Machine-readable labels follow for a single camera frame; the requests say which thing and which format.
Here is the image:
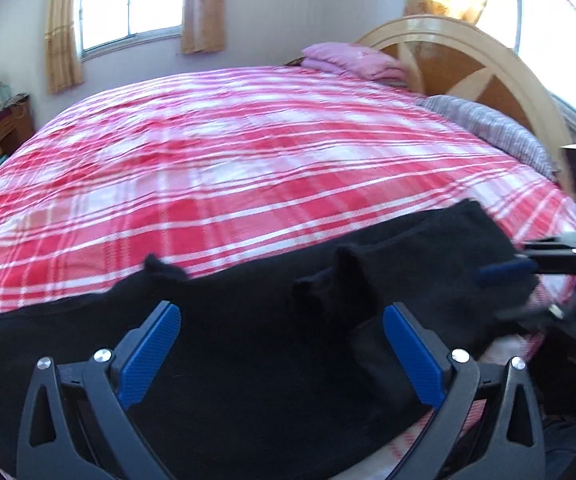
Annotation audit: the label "bed with red plaid sheet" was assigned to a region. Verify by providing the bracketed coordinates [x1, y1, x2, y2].
[0, 65, 576, 480]

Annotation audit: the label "beige patterned curtain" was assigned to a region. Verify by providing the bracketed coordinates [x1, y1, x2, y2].
[44, 0, 86, 95]
[182, 0, 227, 56]

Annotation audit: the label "large bright window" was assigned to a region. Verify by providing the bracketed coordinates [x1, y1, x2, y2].
[425, 0, 576, 122]

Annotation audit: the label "black pants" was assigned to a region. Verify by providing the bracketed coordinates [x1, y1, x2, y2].
[0, 199, 541, 480]

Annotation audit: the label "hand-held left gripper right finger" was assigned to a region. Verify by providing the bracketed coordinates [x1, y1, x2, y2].
[383, 304, 546, 480]

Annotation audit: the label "pink pillow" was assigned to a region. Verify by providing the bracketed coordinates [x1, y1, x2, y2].
[300, 42, 409, 84]

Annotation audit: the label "wooden fan-pattern headboard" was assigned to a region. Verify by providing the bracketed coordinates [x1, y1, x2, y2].
[355, 15, 576, 161]

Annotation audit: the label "striped pillow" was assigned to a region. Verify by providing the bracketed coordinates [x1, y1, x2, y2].
[415, 95, 559, 178]

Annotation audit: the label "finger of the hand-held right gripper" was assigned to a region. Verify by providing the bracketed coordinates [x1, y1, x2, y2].
[498, 280, 576, 336]
[478, 240, 576, 286]

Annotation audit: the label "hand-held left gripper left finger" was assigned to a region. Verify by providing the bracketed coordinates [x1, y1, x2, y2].
[16, 301, 183, 480]

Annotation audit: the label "sliding glass window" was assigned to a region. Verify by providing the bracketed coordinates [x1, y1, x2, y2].
[78, 0, 189, 59]

